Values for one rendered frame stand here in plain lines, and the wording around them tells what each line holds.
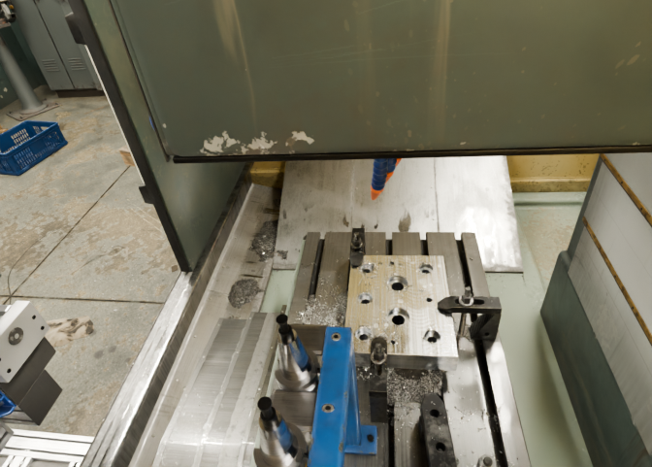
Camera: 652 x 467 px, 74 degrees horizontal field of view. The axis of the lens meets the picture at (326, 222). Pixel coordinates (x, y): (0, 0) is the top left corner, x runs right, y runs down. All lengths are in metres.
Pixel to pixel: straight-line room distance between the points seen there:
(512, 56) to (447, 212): 1.40
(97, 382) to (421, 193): 1.72
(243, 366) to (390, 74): 1.04
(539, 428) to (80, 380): 1.97
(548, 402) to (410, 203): 0.80
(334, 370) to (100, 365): 1.95
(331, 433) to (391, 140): 0.37
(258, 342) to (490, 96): 1.09
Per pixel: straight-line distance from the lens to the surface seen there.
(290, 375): 0.61
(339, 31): 0.31
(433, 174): 1.78
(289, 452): 0.56
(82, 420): 2.33
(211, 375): 1.29
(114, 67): 1.16
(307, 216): 1.71
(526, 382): 1.38
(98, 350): 2.55
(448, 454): 0.86
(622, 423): 1.15
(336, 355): 0.63
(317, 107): 0.33
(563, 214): 2.03
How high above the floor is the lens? 1.75
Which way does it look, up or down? 38 degrees down
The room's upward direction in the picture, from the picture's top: 7 degrees counter-clockwise
